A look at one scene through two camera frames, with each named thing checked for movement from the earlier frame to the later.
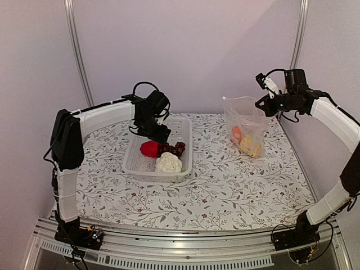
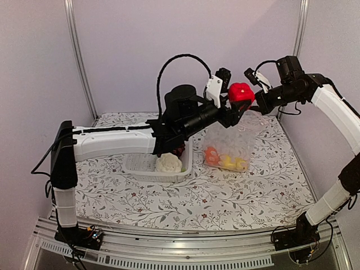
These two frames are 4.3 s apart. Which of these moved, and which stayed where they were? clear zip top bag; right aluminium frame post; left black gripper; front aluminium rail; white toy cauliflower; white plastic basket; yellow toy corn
Moved: clear zip top bag; left black gripper; yellow toy corn
Stayed: right aluminium frame post; front aluminium rail; white plastic basket; white toy cauliflower
